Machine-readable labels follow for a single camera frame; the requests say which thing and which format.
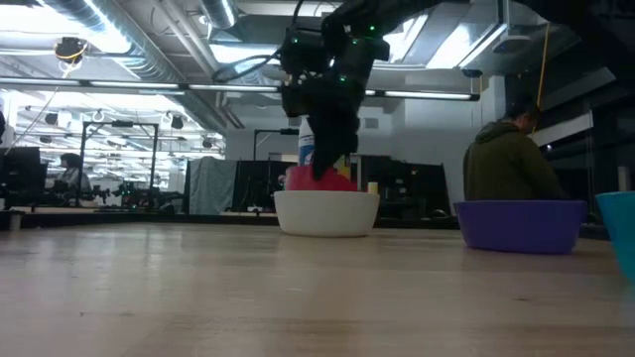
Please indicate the red plastic bowl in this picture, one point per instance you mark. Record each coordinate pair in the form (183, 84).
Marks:
(342, 182)

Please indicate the white plastic bowl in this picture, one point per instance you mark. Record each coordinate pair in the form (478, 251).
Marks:
(326, 213)

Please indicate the black partition screen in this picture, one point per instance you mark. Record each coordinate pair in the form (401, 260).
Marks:
(258, 186)

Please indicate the person in green hoodie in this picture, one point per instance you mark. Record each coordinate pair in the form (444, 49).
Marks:
(506, 163)

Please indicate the teal container edge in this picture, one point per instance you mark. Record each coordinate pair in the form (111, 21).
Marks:
(620, 223)

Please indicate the white ceiling projector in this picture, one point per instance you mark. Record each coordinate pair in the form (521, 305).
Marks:
(512, 43)

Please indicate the black background robot arm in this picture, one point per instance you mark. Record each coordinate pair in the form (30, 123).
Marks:
(134, 193)

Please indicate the black metal frame stand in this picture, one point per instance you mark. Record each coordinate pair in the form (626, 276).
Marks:
(119, 124)

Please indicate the purple plastic bowl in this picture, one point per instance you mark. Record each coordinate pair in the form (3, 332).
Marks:
(521, 225)

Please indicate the black storage cabinet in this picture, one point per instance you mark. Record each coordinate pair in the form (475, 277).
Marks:
(407, 186)

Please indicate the grey fabric cover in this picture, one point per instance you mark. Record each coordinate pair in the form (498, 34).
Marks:
(211, 186)

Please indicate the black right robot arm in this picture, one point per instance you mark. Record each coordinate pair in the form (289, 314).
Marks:
(407, 10)

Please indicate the long ceiling light bar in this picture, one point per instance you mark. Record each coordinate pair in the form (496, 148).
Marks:
(149, 85)

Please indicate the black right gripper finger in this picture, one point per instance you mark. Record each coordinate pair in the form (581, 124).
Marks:
(325, 144)
(350, 136)

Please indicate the seated person at desk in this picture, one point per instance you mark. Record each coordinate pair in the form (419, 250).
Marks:
(72, 173)

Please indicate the black computer monitor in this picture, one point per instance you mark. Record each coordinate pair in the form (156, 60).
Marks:
(20, 171)

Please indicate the white spray bottle blue label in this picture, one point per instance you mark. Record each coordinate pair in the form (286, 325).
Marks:
(304, 144)

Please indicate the small cream cup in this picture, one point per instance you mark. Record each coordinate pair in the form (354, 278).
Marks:
(372, 188)

